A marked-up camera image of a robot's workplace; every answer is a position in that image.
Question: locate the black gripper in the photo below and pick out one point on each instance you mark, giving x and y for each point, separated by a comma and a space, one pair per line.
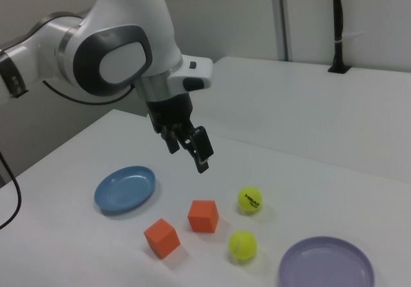
170, 113

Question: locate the orange cube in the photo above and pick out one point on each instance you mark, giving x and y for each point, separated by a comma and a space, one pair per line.
202, 218
160, 240

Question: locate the yellow tennis ball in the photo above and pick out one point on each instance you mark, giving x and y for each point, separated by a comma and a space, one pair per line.
242, 245
250, 200

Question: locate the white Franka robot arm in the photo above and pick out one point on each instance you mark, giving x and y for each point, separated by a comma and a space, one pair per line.
128, 17

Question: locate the blue plate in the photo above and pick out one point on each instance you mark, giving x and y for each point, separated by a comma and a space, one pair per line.
122, 194

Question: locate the white desk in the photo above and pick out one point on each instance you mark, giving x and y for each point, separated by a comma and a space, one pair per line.
289, 107

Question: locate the purple plate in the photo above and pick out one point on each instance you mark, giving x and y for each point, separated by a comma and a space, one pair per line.
324, 264

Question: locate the black pole with base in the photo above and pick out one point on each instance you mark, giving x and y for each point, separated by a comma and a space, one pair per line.
337, 27

